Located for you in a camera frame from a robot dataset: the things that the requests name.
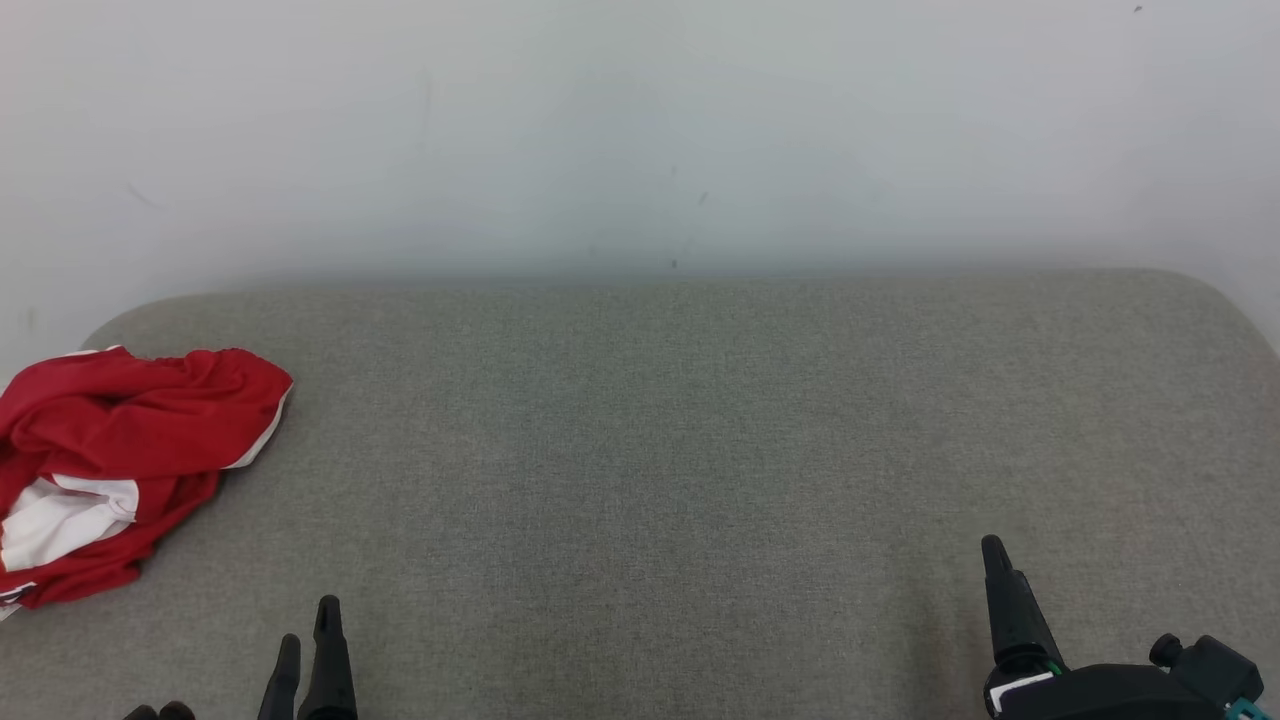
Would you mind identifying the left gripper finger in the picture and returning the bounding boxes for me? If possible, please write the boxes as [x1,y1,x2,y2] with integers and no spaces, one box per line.
[258,633,301,720]
[298,595,358,720]

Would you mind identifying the red shorts with white stripes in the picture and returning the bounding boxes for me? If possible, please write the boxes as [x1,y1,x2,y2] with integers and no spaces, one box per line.
[0,345,295,521]

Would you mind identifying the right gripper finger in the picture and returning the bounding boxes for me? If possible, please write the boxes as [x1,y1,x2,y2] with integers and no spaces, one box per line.
[980,535,1067,678]

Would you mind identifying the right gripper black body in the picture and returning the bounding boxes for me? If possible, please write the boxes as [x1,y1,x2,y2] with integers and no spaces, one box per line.
[984,664,1231,720]

